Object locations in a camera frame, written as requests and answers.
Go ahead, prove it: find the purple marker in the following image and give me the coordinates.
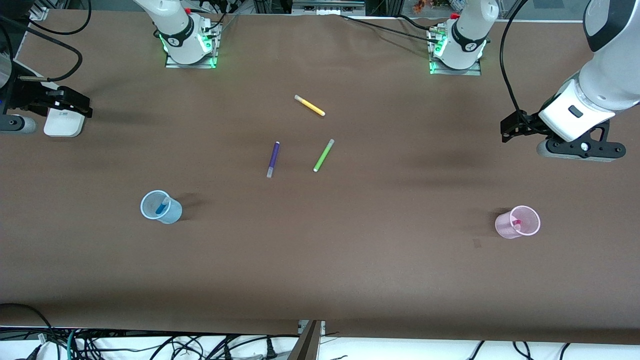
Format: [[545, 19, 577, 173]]
[[266, 141, 281, 179]]

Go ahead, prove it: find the dark brown post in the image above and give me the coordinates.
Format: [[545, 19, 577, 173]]
[[287, 320, 323, 360]]

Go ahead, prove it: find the translucent pink plastic cup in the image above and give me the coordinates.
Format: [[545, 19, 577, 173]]
[[495, 205, 542, 240]]

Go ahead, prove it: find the brown table cover sheet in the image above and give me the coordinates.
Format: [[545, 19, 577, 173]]
[[0, 9, 640, 346]]

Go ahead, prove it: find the green marker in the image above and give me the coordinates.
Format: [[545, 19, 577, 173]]
[[313, 139, 335, 173]]

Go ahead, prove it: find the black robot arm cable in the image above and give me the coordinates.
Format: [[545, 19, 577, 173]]
[[0, 0, 92, 83], [500, 0, 530, 121]]

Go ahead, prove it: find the translucent blue plastic cup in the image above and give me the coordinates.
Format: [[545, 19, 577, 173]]
[[140, 190, 183, 225]]

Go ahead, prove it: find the black cable on table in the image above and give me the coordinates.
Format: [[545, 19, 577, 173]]
[[340, 14, 433, 40]]

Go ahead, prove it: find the aluminium frame bar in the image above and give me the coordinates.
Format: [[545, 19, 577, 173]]
[[291, 0, 367, 12]]

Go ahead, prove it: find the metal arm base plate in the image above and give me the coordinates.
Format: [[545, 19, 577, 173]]
[[165, 50, 219, 69], [429, 59, 482, 77]]

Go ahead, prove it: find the yellow marker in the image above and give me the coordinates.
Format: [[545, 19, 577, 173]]
[[294, 94, 326, 117]]

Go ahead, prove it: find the white rectangular box device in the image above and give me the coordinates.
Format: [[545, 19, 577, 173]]
[[44, 106, 84, 138]]

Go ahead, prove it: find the small metal bracket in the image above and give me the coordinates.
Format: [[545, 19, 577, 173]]
[[298, 320, 326, 337]]

